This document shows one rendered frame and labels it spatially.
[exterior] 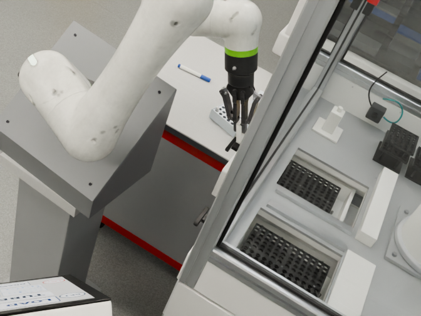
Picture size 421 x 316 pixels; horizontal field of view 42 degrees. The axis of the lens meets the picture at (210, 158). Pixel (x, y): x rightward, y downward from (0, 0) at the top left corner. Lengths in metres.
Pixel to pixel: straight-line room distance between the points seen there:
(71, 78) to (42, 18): 2.40
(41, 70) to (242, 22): 0.52
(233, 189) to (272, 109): 0.20
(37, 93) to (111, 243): 1.24
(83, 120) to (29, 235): 0.74
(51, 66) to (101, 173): 0.32
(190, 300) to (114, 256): 1.17
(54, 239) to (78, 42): 0.61
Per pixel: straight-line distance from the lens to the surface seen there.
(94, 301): 0.87
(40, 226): 1.79
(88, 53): 1.58
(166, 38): 1.07
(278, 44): 2.36
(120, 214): 2.28
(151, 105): 1.47
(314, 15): 0.80
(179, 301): 1.28
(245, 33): 1.46
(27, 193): 1.74
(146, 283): 2.36
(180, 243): 2.20
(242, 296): 1.17
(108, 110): 1.18
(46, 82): 1.30
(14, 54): 3.33
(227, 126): 1.91
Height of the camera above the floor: 1.94
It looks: 41 degrees down
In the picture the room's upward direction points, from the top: 23 degrees clockwise
